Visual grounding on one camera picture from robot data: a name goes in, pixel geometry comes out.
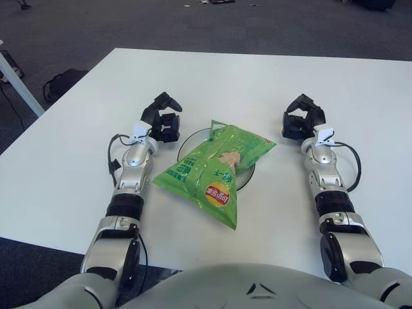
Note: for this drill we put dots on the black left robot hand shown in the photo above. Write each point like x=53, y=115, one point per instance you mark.
x=149, y=116

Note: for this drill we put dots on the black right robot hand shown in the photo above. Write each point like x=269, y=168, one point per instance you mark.
x=317, y=116

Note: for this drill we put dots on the green chips snack bag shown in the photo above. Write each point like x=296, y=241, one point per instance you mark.
x=231, y=145

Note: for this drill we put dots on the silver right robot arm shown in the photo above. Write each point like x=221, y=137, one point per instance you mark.
x=322, y=157

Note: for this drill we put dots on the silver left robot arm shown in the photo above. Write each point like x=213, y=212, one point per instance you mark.
x=135, y=159

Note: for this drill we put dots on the white plate black rim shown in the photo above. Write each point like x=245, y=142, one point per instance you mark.
x=196, y=140

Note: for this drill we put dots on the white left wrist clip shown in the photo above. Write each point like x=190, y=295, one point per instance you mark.
x=140, y=130

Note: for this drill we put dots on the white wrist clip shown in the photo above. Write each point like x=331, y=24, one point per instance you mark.
x=140, y=130
x=323, y=135

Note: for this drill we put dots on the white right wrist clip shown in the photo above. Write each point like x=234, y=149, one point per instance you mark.
x=323, y=135

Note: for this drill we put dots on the black backpack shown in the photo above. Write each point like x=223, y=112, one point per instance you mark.
x=64, y=82

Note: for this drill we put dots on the white side table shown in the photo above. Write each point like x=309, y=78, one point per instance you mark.
x=19, y=85

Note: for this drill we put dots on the grey robot torso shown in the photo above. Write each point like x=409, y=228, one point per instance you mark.
x=225, y=286

